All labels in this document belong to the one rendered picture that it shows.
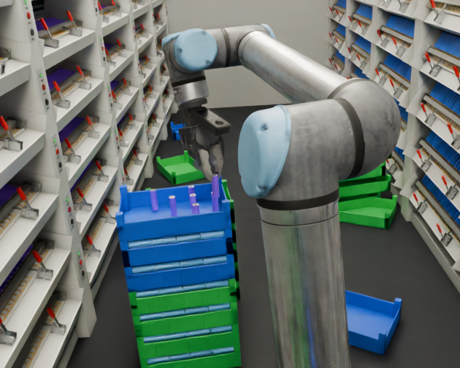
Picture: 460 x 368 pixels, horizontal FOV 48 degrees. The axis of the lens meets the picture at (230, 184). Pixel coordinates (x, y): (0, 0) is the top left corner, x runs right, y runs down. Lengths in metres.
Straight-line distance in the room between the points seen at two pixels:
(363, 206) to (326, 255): 1.87
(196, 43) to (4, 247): 0.67
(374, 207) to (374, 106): 1.87
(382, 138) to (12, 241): 0.96
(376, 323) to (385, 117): 1.19
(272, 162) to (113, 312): 1.40
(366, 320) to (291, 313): 1.11
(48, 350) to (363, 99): 1.19
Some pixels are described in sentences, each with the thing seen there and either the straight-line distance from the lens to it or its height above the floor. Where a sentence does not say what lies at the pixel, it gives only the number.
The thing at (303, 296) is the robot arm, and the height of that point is 0.71.
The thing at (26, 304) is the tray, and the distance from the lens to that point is 1.48.
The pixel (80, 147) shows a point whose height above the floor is 0.55.
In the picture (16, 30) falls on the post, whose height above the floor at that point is 1.01.
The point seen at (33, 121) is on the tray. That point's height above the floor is 0.76.
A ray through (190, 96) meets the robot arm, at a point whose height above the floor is 0.84.
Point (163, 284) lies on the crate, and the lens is 1.46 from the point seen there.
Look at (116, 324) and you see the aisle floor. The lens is 1.90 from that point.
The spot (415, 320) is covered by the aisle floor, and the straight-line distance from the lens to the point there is 1.88.
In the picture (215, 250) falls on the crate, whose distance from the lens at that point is 1.41.
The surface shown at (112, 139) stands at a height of 0.48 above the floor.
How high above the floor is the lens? 1.14
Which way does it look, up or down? 23 degrees down
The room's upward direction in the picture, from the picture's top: 4 degrees counter-clockwise
